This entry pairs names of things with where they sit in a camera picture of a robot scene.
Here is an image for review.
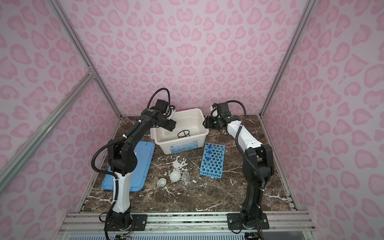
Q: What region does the black wire ring stand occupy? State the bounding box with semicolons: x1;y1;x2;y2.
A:
177;130;190;139

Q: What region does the clear glass beaker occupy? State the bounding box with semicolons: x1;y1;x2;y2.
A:
182;171;191;184

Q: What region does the small white crucible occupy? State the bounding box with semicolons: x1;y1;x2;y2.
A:
157;178;167;187

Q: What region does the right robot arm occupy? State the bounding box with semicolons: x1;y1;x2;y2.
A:
203;100;275;239

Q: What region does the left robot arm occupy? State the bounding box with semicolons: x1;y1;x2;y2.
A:
104;100;176;233

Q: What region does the white plastic storage box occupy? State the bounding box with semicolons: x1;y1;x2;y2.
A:
151;109;209;155

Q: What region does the blue test tube rack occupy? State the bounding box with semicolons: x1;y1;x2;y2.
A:
200;143;226;179

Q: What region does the blue plastic box lid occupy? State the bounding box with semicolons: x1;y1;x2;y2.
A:
102;141;155;192

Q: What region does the white evaporating dish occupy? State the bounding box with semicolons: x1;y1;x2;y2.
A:
169;171;182;183

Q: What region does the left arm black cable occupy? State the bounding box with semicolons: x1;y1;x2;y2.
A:
90;87;172;205

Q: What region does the aluminium corner frame post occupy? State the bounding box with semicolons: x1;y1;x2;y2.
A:
47;0;123;120

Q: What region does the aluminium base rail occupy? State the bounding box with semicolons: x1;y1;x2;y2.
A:
55;211;319;240

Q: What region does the right aluminium corner post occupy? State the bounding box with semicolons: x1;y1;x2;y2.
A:
259;0;319;119

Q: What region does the diagonal aluminium frame bar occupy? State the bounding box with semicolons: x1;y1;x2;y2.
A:
1;71;95;193

